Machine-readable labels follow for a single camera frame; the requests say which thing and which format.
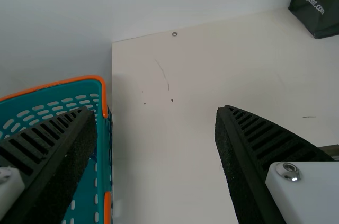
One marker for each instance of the dark grey bag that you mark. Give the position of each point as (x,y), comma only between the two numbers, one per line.
(325,25)

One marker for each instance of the teal shopping basket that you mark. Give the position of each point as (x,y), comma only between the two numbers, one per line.
(102,155)

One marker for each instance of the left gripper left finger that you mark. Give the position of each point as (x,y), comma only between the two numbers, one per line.
(39,168)

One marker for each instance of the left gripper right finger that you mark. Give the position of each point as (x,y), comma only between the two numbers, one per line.
(251,160)

